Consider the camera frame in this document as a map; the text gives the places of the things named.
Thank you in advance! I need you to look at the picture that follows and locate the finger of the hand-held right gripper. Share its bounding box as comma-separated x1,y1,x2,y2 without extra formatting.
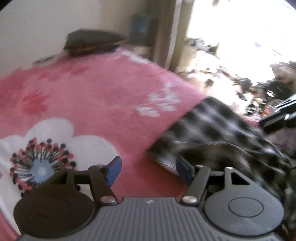
259,108,296,133
275,94,296,114

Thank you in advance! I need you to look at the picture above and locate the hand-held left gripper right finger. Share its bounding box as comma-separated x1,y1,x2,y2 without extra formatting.
176,157,253,205

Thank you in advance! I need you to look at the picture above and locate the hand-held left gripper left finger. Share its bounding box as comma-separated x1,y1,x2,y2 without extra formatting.
50,156,122,205

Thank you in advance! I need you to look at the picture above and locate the black white plaid shirt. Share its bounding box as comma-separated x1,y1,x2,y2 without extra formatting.
146,96,296,230

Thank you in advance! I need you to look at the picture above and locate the pink floral blanket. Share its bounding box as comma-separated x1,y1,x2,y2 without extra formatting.
0,47,262,241

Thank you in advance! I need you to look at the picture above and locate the beige curtain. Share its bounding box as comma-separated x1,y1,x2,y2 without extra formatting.
168,0,193,72

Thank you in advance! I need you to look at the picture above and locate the dark grey folded garment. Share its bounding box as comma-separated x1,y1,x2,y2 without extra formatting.
63,29,126,56

